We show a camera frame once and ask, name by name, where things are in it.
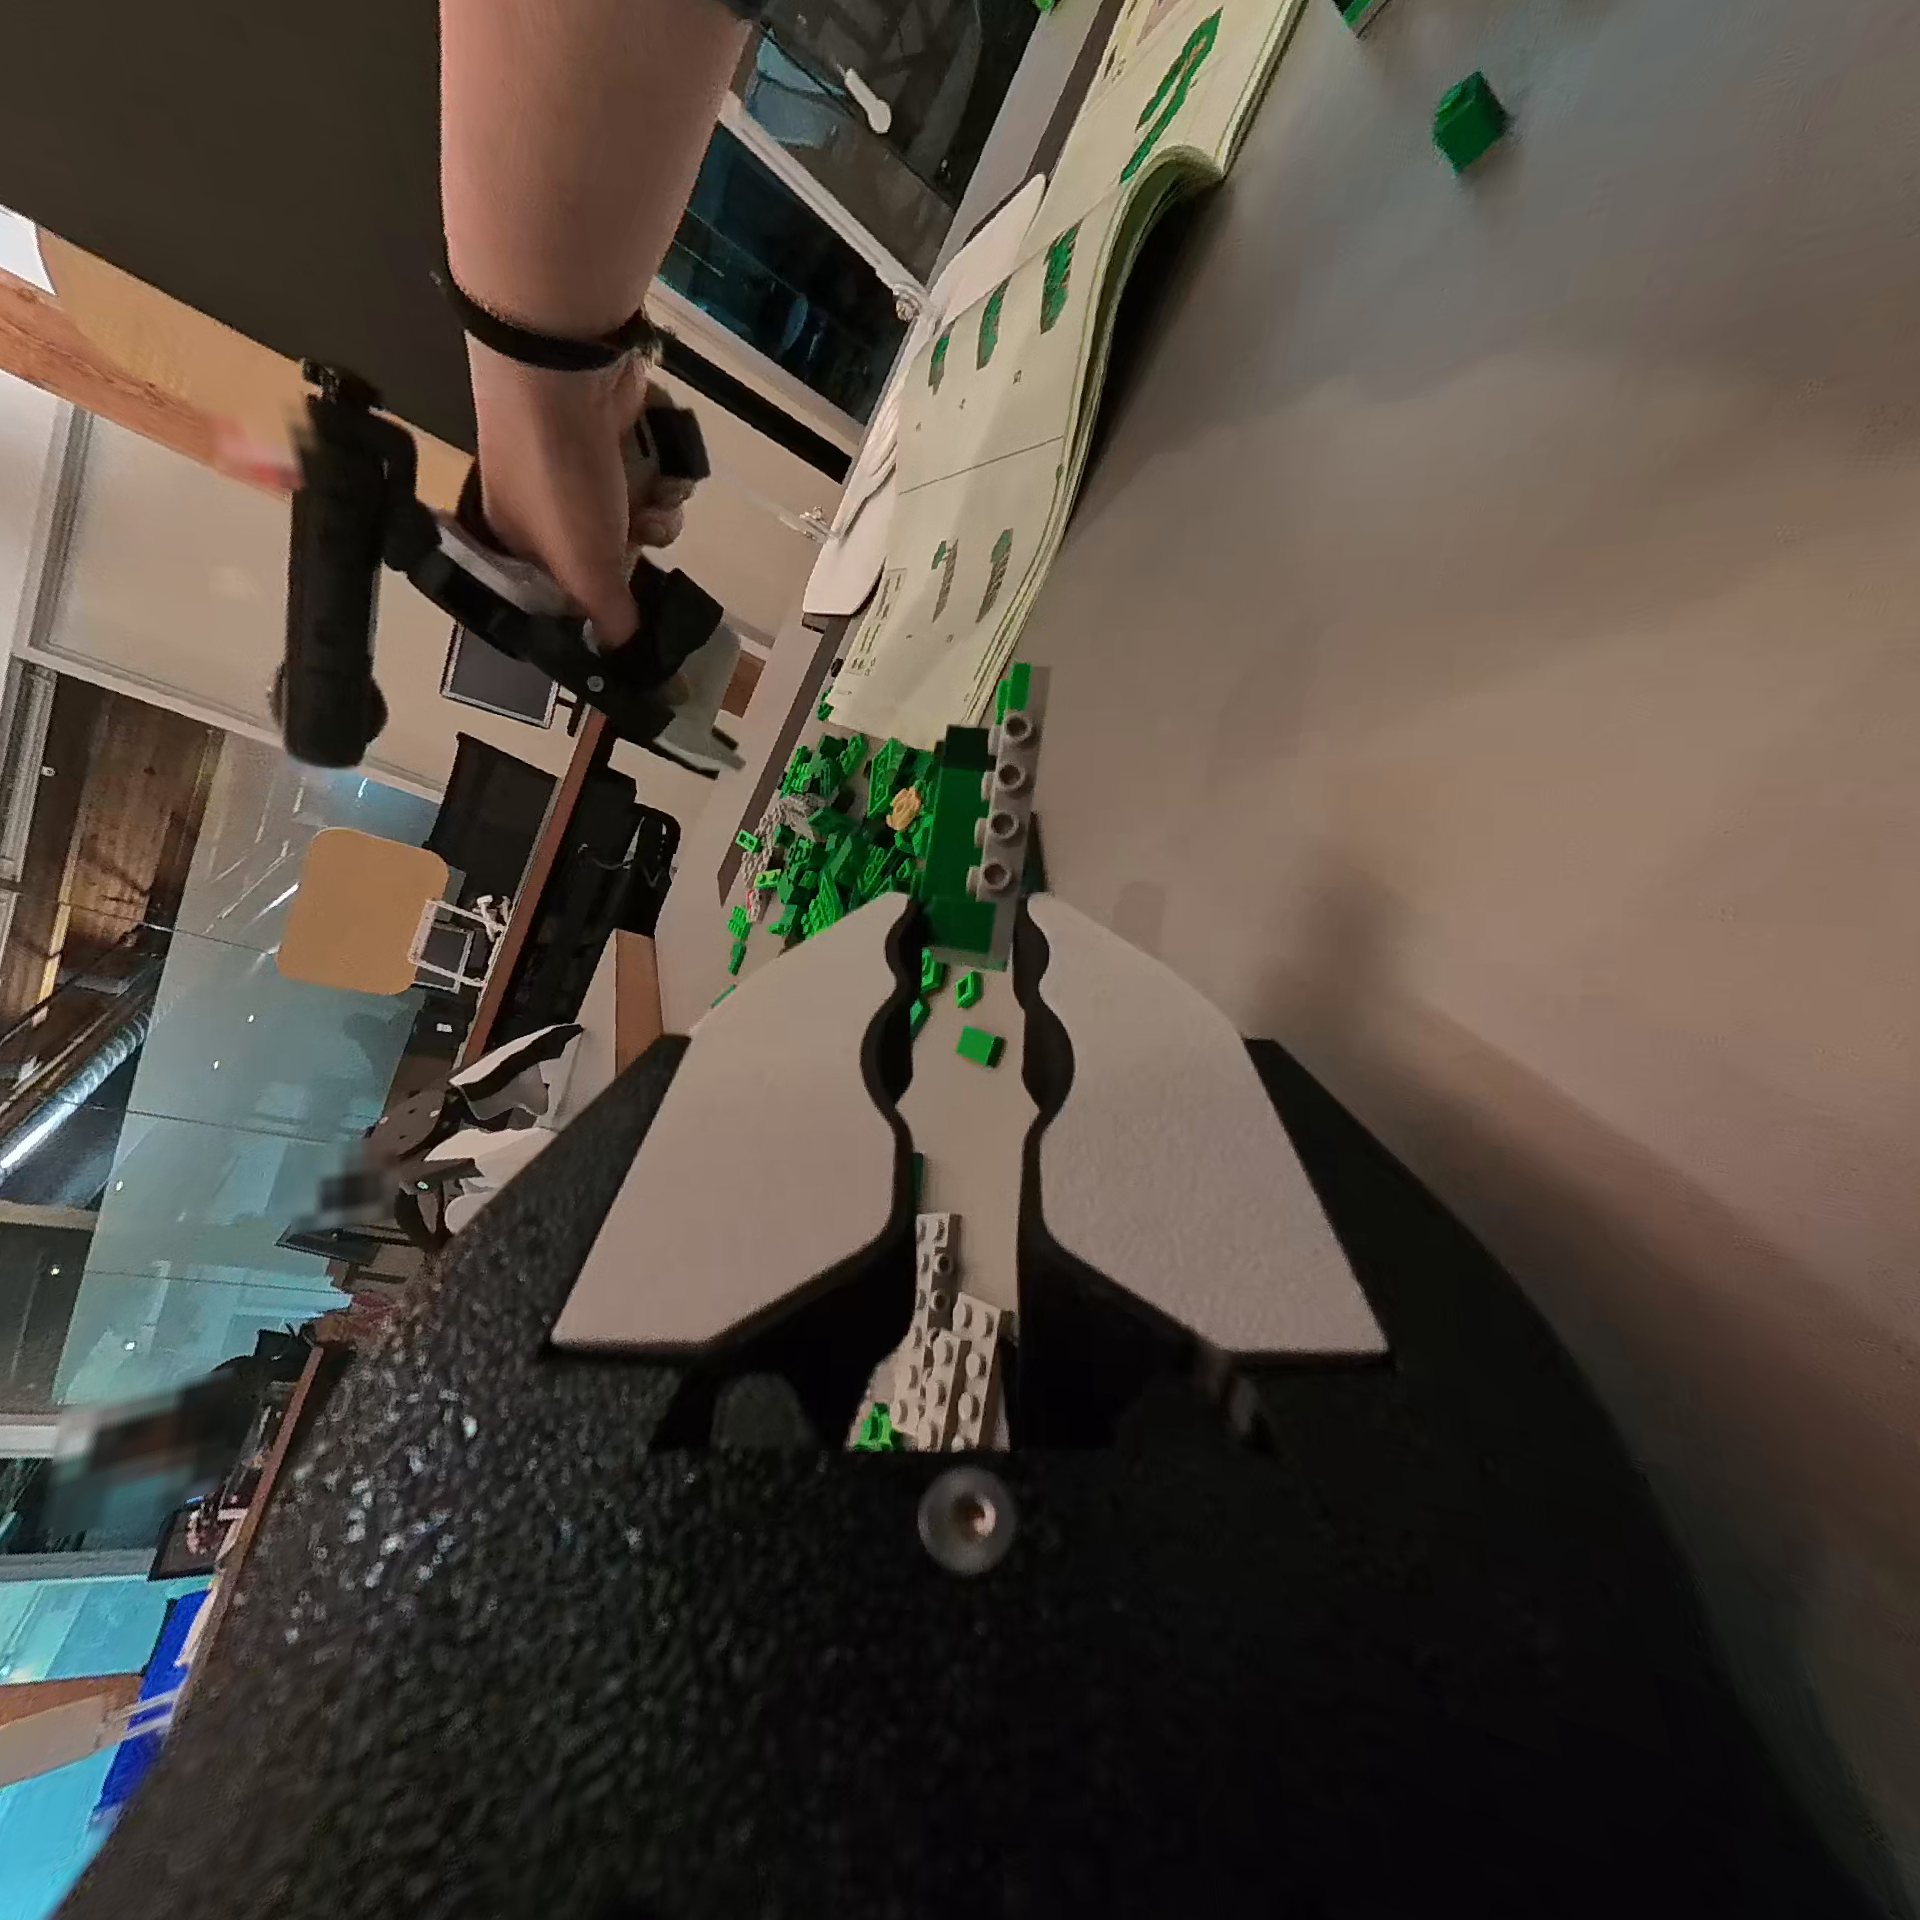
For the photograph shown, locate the green square brick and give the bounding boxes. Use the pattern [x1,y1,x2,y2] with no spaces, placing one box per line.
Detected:
[1432,70,1512,172]

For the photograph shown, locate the tan rounded chair back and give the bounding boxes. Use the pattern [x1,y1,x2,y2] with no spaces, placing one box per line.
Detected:
[278,827,452,996]

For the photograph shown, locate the person's right hand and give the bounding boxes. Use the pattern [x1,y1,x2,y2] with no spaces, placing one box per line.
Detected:
[457,322,664,648]

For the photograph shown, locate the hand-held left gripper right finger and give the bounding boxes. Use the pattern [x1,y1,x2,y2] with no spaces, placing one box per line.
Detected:
[1016,895,1390,1360]

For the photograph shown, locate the person's right forearm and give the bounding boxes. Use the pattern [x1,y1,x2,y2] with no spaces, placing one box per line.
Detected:
[440,0,753,349]

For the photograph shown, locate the green and grey brick assembly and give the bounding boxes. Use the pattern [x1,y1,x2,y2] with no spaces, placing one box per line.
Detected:
[914,660,1052,962]

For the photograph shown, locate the black office chair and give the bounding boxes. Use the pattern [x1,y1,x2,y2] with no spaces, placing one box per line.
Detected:
[433,731,681,1058]

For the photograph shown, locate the dark computer monitor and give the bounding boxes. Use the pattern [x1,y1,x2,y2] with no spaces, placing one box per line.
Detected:
[441,621,559,731]

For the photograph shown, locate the open instruction booklet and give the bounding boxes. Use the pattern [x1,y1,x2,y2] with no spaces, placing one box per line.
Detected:
[817,0,1310,741]

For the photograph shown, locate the grey desk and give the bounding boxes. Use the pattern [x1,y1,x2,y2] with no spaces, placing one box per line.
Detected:
[660,0,1920,1920]

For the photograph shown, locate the black wristband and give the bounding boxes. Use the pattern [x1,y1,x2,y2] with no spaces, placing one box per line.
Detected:
[446,274,666,374]

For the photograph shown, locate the pile of green bricks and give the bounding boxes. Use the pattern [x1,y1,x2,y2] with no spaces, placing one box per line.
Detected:
[726,727,962,981]

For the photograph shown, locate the white paper sheet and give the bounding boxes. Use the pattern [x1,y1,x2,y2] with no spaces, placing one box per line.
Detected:
[801,172,1052,619]

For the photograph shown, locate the grey brick plates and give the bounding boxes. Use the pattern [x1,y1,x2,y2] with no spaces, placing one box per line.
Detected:
[854,1206,1017,1454]

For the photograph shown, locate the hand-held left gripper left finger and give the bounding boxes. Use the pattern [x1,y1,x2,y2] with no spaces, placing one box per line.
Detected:
[547,895,927,1360]

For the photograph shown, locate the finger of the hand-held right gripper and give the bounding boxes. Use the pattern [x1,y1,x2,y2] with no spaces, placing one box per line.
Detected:
[660,621,747,776]

